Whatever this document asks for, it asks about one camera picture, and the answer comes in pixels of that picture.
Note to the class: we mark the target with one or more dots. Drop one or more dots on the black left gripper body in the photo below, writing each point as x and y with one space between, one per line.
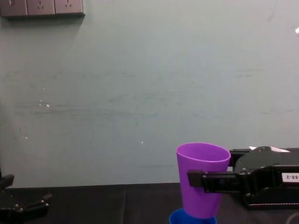
14 215

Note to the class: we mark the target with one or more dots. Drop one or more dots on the purple plastic cup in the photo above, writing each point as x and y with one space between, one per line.
198 200

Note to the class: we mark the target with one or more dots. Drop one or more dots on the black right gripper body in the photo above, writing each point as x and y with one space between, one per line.
264 163

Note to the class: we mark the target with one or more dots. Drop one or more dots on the grey wall socket panel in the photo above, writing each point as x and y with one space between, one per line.
42 7

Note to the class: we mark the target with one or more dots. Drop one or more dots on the black table cloth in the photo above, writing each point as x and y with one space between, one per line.
105 205

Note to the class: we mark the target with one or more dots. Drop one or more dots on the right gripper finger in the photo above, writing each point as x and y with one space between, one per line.
238 154
219 182

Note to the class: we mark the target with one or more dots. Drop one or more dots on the black case with stitched edge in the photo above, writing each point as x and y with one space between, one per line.
273 200

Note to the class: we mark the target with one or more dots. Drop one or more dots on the blue plastic cup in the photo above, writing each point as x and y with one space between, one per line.
177 218

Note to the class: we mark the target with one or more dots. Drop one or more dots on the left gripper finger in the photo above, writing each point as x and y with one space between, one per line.
8 180
38 202

